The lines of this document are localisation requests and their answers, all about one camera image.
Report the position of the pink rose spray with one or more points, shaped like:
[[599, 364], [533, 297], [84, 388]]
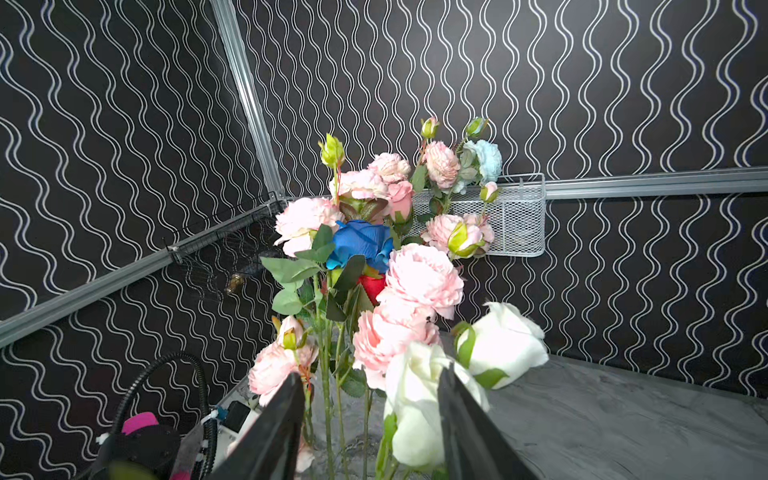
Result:
[[291, 352], [400, 198]]

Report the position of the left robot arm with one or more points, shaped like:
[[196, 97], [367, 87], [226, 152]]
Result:
[[135, 449]]

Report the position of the blue flower stem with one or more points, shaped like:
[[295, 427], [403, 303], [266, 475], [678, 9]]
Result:
[[357, 237]]

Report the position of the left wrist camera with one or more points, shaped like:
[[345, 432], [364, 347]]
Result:
[[233, 423]]

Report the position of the white light-blue flower stem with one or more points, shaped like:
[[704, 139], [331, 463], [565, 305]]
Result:
[[480, 160]]

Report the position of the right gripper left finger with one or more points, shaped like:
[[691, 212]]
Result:
[[269, 449]]

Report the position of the clear glass jar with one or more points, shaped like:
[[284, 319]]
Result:
[[350, 450]]

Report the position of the magenta silicone cup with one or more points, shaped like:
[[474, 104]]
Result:
[[137, 422]]

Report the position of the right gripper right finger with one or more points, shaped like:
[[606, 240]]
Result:
[[474, 447]]

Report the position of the pink rose spray stem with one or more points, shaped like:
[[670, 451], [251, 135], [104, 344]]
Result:
[[459, 236]]

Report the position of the white rose stem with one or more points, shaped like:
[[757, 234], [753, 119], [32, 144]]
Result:
[[491, 353]]

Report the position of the white mesh wall basket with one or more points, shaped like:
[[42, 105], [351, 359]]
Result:
[[515, 210]]

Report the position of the large pink peony stem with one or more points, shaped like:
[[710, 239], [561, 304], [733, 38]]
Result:
[[437, 164]]

